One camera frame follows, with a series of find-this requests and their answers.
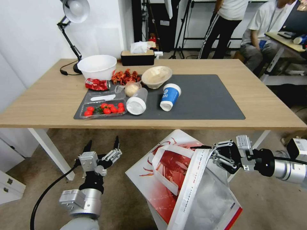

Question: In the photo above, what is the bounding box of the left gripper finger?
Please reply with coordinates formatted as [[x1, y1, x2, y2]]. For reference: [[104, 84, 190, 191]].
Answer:
[[82, 140, 93, 154], [102, 135, 123, 165]]

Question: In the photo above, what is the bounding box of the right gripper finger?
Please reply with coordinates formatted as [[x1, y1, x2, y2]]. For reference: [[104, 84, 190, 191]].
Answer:
[[210, 152, 241, 175], [190, 140, 237, 151]]

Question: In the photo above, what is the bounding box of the red white food delivery bag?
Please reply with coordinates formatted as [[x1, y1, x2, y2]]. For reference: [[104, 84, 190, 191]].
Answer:
[[124, 129, 243, 230]]

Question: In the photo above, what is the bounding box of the clear plastic tray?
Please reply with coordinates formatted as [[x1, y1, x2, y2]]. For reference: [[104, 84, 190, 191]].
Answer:
[[80, 91, 128, 120]]

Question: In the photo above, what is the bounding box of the dark grey desk mat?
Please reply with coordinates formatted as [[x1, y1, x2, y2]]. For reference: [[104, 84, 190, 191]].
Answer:
[[73, 74, 246, 120]]

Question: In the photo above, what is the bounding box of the clear cup with white lid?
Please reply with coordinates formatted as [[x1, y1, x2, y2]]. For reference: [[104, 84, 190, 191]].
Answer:
[[126, 87, 148, 115]]

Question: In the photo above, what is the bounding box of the crushed red soda can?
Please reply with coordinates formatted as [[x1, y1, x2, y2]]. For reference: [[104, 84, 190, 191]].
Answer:
[[85, 78, 111, 91]]

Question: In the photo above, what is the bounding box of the round beige bun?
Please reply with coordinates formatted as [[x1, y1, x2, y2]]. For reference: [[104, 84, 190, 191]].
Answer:
[[125, 81, 142, 97]]

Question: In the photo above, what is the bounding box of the wooden table with white legs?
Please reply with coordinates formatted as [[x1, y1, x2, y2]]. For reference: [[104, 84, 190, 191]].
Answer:
[[0, 58, 307, 181]]

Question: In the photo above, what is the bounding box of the blue paper cup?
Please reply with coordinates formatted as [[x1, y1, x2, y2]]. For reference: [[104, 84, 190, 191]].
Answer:
[[160, 83, 182, 112]]

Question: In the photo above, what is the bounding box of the white drawer cabinet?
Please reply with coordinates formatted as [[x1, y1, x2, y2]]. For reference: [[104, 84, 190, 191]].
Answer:
[[0, 129, 40, 205]]

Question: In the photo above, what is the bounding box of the white plastic bowl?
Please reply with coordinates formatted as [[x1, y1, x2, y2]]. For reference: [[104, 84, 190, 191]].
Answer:
[[77, 55, 117, 81]]

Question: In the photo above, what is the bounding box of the beige paper bowl with lid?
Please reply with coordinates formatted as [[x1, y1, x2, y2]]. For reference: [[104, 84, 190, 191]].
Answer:
[[141, 66, 173, 90]]

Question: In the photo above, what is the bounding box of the black tissue box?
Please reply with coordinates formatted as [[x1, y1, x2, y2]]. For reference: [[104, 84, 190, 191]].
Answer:
[[121, 50, 155, 66]]

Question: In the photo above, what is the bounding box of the white tissue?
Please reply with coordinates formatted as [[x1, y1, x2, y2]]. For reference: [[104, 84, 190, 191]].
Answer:
[[130, 41, 151, 54]]

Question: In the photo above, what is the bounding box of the black tripod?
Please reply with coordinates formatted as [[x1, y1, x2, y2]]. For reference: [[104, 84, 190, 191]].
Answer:
[[168, 0, 200, 60]]

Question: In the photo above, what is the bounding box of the seated person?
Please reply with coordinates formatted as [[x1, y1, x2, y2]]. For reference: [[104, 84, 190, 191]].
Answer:
[[240, 0, 300, 72]]

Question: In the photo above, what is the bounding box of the blue white drink can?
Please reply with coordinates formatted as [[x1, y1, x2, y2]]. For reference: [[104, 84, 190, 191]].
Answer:
[[293, 34, 307, 45]]

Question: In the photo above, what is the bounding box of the standing person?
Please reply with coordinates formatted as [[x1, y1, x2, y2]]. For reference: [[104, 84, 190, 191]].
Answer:
[[198, 0, 250, 60]]

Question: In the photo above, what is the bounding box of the white desk lamp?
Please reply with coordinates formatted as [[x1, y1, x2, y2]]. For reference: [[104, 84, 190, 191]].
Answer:
[[57, 0, 91, 74]]

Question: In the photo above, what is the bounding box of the dark computer monitor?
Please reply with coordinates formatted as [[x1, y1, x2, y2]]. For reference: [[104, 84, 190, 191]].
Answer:
[[282, 2, 307, 33]]

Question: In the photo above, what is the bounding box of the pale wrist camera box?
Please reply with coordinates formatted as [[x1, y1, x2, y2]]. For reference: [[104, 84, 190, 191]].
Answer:
[[79, 151, 99, 178], [236, 135, 253, 153]]

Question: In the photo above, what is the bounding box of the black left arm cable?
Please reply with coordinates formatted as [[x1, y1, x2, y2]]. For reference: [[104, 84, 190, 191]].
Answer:
[[29, 158, 83, 230]]

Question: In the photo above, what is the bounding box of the black lamp cable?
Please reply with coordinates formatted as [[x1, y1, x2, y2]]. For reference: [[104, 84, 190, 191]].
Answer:
[[59, 60, 83, 76]]

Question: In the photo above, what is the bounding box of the wooden desk with white frame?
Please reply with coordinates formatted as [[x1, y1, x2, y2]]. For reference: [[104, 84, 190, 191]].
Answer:
[[260, 31, 307, 86]]

